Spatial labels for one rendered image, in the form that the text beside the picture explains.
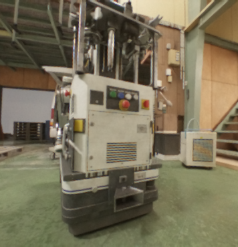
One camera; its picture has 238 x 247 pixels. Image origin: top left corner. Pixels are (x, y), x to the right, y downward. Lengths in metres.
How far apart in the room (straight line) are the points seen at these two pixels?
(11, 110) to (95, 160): 8.02
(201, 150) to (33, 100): 7.74
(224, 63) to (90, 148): 4.21
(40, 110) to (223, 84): 7.74
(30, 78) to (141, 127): 6.07
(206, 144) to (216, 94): 2.05
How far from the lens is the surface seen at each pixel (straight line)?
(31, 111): 8.18
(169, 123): 2.60
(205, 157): 2.18
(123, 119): 0.70
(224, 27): 4.95
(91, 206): 0.74
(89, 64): 1.07
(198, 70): 3.30
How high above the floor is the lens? 0.53
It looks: 1 degrees up
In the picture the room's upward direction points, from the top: 1 degrees clockwise
